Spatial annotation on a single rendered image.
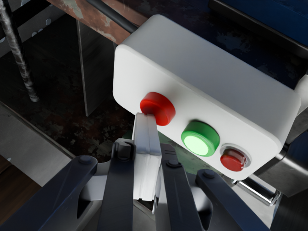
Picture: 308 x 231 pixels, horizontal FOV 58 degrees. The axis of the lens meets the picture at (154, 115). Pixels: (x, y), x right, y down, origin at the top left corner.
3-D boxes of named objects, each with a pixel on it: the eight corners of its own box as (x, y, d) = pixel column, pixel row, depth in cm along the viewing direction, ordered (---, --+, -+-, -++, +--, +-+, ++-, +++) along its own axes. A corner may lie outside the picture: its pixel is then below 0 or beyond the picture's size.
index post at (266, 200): (233, 184, 66) (270, 209, 64) (239, 181, 63) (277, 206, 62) (238, 175, 67) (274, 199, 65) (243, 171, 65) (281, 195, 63)
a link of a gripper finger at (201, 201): (162, 183, 13) (221, 190, 14) (155, 141, 18) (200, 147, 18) (156, 209, 14) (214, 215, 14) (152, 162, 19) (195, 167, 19)
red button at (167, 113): (136, 113, 23) (165, 132, 22) (140, 93, 20) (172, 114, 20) (145, 104, 23) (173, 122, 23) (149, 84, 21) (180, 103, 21)
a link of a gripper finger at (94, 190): (128, 207, 14) (67, 200, 13) (131, 160, 19) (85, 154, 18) (132, 181, 13) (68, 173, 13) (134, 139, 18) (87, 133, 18)
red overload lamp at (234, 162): (211, 161, 21) (238, 179, 21) (222, 148, 19) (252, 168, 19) (216, 151, 22) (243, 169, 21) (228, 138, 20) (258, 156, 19)
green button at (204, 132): (176, 142, 22) (206, 162, 21) (184, 125, 20) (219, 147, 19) (183, 132, 23) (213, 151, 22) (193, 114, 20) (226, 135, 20)
